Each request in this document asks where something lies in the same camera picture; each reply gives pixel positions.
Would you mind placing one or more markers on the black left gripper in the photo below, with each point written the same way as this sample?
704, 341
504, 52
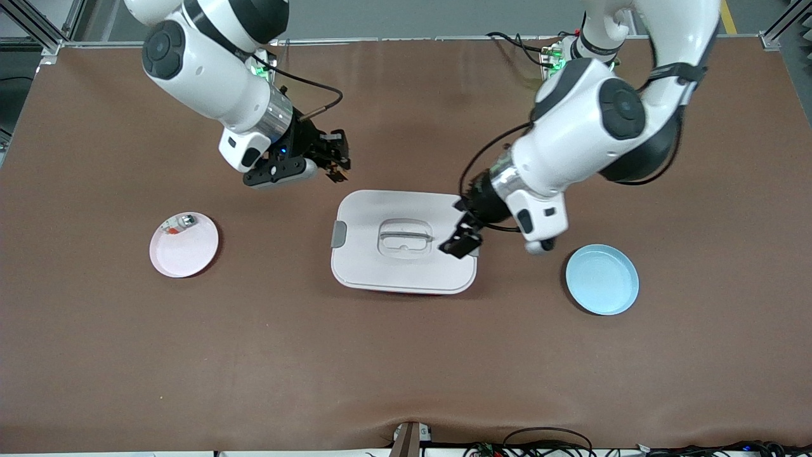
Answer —
483, 199

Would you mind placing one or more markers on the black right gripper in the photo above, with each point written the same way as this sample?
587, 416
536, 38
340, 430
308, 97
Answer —
306, 141

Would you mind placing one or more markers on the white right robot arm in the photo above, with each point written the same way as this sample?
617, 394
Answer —
209, 76

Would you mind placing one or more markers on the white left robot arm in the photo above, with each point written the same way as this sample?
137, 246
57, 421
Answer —
583, 146

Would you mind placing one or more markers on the white lidded lunch box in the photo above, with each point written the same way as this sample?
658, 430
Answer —
406, 273

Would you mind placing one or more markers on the grey box latch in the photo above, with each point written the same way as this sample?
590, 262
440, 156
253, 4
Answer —
339, 235

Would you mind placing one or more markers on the light blue round plate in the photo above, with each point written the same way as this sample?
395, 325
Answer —
602, 279

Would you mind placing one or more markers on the pale pink round plate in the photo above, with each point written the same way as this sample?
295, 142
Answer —
184, 254

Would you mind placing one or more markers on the camera mount post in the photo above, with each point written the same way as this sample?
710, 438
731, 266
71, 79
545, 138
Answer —
409, 441

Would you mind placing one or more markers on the aluminium frame extrusion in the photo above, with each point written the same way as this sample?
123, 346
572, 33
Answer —
769, 39
52, 46

